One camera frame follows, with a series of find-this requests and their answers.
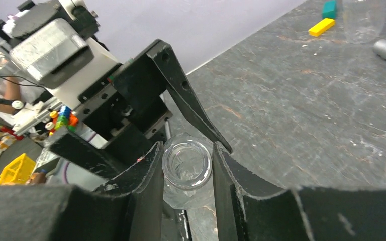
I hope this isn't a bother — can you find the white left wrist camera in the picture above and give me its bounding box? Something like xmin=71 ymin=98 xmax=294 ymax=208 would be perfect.
xmin=10 ymin=18 xmax=118 ymax=109

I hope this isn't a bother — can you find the clear bottle with blue-white cap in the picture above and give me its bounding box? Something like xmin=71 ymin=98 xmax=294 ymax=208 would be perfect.
xmin=342 ymin=0 xmax=386 ymax=44

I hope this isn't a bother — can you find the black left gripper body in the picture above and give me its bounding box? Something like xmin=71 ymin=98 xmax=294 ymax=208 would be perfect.
xmin=47 ymin=39 xmax=232 ymax=179

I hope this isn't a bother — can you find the teal rectangular block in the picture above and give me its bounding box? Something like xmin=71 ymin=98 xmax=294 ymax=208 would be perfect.
xmin=322 ymin=0 xmax=337 ymax=19

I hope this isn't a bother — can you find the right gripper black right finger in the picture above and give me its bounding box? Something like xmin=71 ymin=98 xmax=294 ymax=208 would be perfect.
xmin=213 ymin=142 xmax=386 ymax=240

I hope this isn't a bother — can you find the yellow rectangular block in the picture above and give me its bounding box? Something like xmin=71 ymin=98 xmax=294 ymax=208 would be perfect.
xmin=308 ymin=18 xmax=335 ymax=37

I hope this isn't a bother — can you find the pile of coloured toy bricks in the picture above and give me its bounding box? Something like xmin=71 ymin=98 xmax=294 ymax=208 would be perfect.
xmin=45 ymin=105 xmax=79 ymax=135

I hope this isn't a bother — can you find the person's forearm with watch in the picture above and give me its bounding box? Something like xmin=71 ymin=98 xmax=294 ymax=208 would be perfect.
xmin=0 ymin=77 xmax=22 ymax=115

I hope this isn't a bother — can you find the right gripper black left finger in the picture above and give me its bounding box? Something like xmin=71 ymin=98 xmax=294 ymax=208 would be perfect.
xmin=0 ymin=142 xmax=163 ymax=240

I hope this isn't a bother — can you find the yellow crate in background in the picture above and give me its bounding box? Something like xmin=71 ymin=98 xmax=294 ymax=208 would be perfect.
xmin=0 ymin=153 xmax=36 ymax=185

